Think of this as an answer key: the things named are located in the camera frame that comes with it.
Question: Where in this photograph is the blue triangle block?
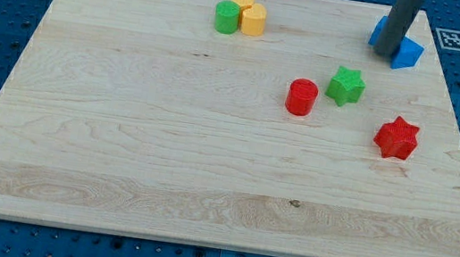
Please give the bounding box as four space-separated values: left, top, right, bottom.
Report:
390 37 424 70

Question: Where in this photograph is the blue cube block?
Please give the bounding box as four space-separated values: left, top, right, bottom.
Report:
368 16 387 46

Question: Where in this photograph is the wooden board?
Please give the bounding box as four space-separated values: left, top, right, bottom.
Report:
0 0 460 257

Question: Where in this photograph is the red cylinder block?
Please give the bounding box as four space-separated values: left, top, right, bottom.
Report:
285 79 319 116

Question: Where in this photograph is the green cylinder block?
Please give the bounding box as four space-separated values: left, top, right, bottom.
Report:
214 0 240 35

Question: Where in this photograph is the green star block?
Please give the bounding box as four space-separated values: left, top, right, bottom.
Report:
325 66 366 106

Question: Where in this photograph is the red star block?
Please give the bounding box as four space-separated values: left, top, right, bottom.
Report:
373 116 419 161

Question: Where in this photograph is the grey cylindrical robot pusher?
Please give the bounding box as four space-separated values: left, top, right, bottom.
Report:
373 0 426 57

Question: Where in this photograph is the white fiducial marker tag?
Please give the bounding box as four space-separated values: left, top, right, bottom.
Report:
436 28 460 52

